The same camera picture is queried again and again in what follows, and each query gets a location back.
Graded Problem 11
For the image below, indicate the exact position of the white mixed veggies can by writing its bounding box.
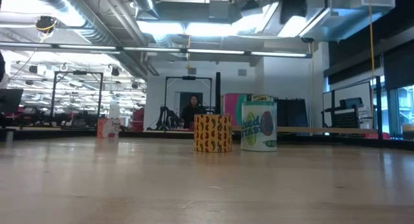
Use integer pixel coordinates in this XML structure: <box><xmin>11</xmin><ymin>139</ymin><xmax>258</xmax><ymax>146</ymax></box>
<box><xmin>240</xmin><ymin>100</ymin><xmax>278</xmax><ymax>152</ymax></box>

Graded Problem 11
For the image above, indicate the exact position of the rainbow striped box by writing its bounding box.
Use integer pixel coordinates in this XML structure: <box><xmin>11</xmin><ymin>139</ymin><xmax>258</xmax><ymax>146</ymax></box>
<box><xmin>223</xmin><ymin>93</ymin><xmax>254</xmax><ymax>127</ymax></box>

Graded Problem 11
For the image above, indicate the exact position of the yellow background object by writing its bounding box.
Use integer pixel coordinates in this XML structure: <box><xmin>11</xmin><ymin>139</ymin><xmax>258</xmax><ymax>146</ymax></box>
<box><xmin>402</xmin><ymin>122</ymin><xmax>414</xmax><ymax>140</ymax></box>

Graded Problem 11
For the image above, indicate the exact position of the yellow hanging cable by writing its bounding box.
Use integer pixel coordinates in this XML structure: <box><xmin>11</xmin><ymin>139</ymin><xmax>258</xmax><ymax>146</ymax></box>
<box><xmin>368</xmin><ymin>0</ymin><xmax>376</xmax><ymax>78</ymax></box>

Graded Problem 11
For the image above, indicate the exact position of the black shelf divider post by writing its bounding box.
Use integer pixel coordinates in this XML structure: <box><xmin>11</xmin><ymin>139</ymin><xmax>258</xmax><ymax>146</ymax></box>
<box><xmin>215</xmin><ymin>71</ymin><xmax>222</xmax><ymax>115</ymax></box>

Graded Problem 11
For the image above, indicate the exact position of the orange white can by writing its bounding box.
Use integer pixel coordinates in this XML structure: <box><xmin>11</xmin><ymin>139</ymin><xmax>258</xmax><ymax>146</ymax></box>
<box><xmin>96</xmin><ymin>117</ymin><xmax>121</xmax><ymax>139</ymax></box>

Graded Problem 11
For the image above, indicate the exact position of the yellow chili pepper box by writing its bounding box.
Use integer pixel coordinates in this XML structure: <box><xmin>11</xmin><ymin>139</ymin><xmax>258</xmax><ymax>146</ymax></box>
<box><xmin>193</xmin><ymin>113</ymin><xmax>234</xmax><ymax>153</ymax></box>

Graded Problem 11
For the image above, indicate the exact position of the red chair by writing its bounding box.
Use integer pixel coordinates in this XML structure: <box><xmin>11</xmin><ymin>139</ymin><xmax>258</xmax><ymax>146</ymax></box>
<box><xmin>131</xmin><ymin>107</ymin><xmax>145</xmax><ymax>133</ymax></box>

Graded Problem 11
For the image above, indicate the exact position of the black gantry frame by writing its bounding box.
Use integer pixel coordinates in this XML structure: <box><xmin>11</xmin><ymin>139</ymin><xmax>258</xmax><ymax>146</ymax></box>
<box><xmin>52</xmin><ymin>70</ymin><xmax>104</xmax><ymax>128</ymax></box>
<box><xmin>164</xmin><ymin>75</ymin><xmax>213</xmax><ymax>131</ymax></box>

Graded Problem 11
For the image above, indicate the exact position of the black window blind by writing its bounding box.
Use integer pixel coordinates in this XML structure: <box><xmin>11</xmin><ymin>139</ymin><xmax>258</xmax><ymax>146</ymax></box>
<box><xmin>383</xmin><ymin>44</ymin><xmax>414</xmax><ymax>91</ymax></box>

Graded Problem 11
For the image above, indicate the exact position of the long ceiling light fixture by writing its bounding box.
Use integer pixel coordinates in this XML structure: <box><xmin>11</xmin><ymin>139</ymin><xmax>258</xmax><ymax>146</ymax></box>
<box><xmin>0</xmin><ymin>41</ymin><xmax>313</xmax><ymax>59</ymax></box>

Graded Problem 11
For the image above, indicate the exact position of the person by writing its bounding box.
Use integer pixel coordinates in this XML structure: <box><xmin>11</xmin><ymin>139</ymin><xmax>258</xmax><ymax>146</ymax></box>
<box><xmin>180</xmin><ymin>94</ymin><xmax>205</xmax><ymax>130</ymax></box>

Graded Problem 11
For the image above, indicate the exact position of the black-framed whiteboard panel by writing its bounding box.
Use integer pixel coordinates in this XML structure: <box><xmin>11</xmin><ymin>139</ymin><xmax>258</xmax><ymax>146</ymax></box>
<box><xmin>322</xmin><ymin>76</ymin><xmax>384</xmax><ymax>139</ymax></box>

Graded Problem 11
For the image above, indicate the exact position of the silver spiral ventilation duct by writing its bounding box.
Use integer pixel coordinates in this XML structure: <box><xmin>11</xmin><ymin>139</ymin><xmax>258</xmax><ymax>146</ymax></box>
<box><xmin>27</xmin><ymin>0</ymin><xmax>159</xmax><ymax>76</ymax></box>

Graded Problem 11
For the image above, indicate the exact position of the black ceiling cable reel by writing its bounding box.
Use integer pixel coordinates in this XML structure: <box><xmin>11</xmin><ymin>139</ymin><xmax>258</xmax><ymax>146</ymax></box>
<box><xmin>34</xmin><ymin>15</ymin><xmax>58</xmax><ymax>34</ymax></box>

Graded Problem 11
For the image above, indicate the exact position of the white ceiling ventilation unit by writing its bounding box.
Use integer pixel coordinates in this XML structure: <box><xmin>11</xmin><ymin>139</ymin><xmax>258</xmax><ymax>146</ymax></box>
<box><xmin>299</xmin><ymin>0</ymin><xmax>396</xmax><ymax>43</ymax></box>

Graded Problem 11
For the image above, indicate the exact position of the black monitor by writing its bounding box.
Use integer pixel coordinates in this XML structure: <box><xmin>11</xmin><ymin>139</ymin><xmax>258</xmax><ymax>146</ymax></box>
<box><xmin>0</xmin><ymin>88</ymin><xmax>24</xmax><ymax>114</ymax></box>

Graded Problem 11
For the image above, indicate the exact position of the black perforated crate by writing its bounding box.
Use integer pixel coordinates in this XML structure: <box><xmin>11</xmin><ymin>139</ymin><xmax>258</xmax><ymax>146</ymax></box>
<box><xmin>332</xmin><ymin>97</ymin><xmax>365</xmax><ymax>129</ymax></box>

